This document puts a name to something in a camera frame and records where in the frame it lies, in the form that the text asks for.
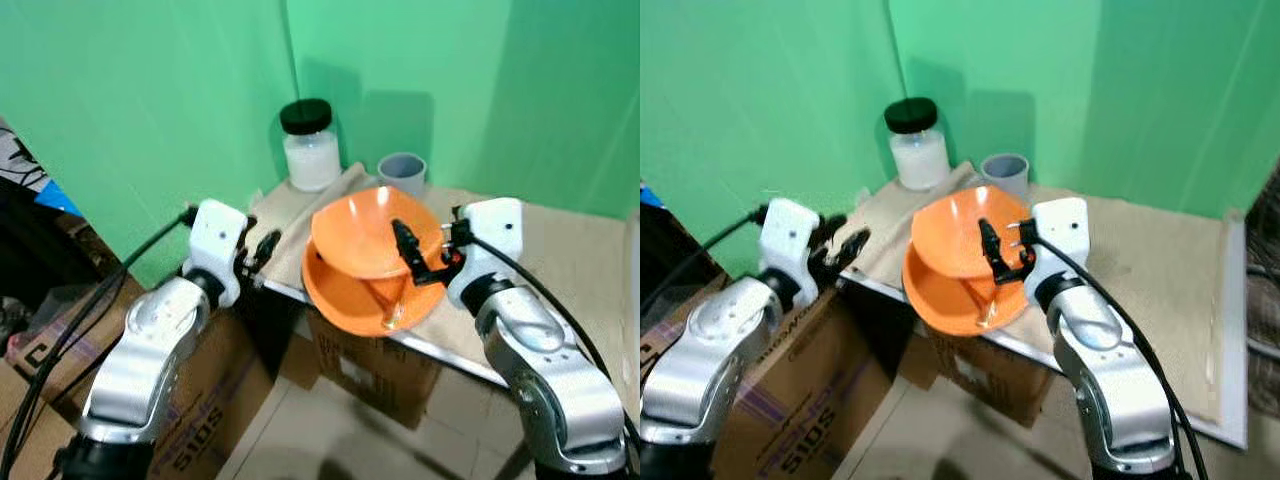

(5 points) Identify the orange plastic bowl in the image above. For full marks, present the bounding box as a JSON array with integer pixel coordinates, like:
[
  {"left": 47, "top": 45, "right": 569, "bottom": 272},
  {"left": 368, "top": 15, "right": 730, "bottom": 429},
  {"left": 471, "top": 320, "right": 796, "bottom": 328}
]
[
  {"left": 910, "top": 185, "right": 1037, "bottom": 281},
  {"left": 310, "top": 185, "right": 447, "bottom": 281}
]

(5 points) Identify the gold metal utensil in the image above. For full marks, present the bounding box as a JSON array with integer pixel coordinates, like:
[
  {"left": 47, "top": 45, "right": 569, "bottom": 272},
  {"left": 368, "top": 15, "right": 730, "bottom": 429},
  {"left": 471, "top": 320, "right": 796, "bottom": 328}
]
[
  {"left": 974, "top": 275, "right": 1007, "bottom": 332},
  {"left": 362, "top": 275, "right": 411, "bottom": 334}
]

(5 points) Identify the grey cup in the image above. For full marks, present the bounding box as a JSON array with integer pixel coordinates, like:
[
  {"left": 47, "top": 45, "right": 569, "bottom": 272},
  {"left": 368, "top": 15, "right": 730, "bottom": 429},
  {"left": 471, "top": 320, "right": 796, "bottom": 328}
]
[
  {"left": 377, "top": 152, "right": 429, "bottom": 199},
  {"left": 980, "top": 153, "right": 1032, "bottom": 200}
]

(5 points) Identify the orange plastic plate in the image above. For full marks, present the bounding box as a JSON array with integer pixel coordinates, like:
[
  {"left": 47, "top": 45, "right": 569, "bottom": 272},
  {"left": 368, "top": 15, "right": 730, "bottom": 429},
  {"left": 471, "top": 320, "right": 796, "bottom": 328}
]
[
  {"left": 300, "top": 243, "right": 453, "bottom": 338},
  {"left": 900, "top": 245, "right": 1041, "bottom": 337}
]

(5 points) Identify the white jar with black lid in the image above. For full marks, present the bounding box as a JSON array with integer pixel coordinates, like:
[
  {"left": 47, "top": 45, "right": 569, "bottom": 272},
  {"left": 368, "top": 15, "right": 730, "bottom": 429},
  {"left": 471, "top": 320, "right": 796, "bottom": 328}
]
[
  {"left": 884, "top": 97, "right": 952, "bottom": 192},
  {"left": 279, "top": 98, "right": 344, "bottom": 193}
]

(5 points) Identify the beige table cloth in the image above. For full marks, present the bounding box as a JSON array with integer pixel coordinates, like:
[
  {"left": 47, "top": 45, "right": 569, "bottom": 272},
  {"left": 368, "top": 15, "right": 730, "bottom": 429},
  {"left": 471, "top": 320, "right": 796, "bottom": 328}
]
[
  {"left": 245, "top": 163, "right": 641, "bottom": 389},
  {"left": 850, "top": 160, "right": 1237, "bottom": 423}
]

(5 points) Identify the cardboard box with white label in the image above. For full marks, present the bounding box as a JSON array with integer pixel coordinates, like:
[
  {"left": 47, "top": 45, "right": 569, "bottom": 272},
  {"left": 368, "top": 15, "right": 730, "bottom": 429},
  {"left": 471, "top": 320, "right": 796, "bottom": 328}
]
[
  {"left": 905, "top": 325, "right": 1059, "bottom": 403},
  {"left": 304, "top": 310, "right": 443, "bottom": 431}
]

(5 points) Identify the cardboard box with purple print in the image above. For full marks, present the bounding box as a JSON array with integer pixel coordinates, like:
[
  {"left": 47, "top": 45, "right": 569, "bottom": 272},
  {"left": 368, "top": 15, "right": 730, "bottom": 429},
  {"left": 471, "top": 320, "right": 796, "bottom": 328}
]
[
  {"left": 145, "top": 308, "right": 276, "bottom": 480},
  {"left": 708, "top": 288, "right": 893, "bottom": 480}
]

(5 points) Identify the cardboard box with black print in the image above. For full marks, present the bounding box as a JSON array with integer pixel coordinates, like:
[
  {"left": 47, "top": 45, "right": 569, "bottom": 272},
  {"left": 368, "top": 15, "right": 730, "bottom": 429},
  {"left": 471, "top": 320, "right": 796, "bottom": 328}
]
[
  {"left": 640, "top": 298, "right": 723, "bottom": 363},
  {"left": 0, "top": 285, "right": 111, "bottom": 480}
]

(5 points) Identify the dark cluttered object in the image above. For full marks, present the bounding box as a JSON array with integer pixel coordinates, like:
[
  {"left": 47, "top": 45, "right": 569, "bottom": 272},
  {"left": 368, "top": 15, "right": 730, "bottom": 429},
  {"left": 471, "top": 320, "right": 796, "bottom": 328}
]
[{"left": 1245, "top": 188, "right": 1280, "bottom": 363}]

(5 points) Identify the black and white fabric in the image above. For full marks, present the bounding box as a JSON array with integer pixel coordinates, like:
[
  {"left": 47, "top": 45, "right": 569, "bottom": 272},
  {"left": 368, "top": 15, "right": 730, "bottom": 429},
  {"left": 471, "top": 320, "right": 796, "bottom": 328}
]
[{"left": 0, "top": 118, "right": 51, "bottom": 193}]

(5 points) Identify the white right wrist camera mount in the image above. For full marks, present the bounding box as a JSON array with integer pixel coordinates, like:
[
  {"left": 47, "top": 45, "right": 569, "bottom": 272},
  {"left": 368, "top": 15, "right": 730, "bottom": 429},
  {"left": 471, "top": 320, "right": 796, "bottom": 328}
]
[
  {"left": 447, "top": 197, "right": 527, "bottom": 311},
  {"left": 1024, "top": 197, "right": 1090, "bottom": 303}
]

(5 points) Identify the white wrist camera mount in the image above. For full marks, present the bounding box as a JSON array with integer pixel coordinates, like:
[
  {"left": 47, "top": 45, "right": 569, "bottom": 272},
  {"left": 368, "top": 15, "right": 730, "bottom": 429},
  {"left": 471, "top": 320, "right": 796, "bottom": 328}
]
[
  {"left": 447, "top": 197, "right": 527, "bottom": 311},
  {"left": 759, "top": 197, "right": 824, "bottom": 303},
  {"left": 1024, "top": 197, "right": 1090, "bottom": 303},
  {"left": 184, "top": 198, "right": 251, "bottom": 307}
]

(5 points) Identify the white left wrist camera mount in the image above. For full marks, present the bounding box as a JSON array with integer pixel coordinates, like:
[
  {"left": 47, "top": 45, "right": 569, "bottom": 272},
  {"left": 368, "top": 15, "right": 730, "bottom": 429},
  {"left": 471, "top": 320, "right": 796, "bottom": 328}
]
[
  {"left": 759, "top": 197, "right": 824, "bottom": 303},
  {"left": 184, "top": 198, "right": 251, "bottom": 307}
]

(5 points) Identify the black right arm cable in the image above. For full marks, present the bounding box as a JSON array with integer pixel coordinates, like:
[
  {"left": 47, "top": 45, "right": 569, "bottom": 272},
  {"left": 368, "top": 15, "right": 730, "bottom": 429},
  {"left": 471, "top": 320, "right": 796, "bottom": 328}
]
[
  {"left": 1026, "top": 230, "right": 1199, "bottom": 480},
  {"left": 455, "top": 230, "right": 641, "bottom": 456}
]

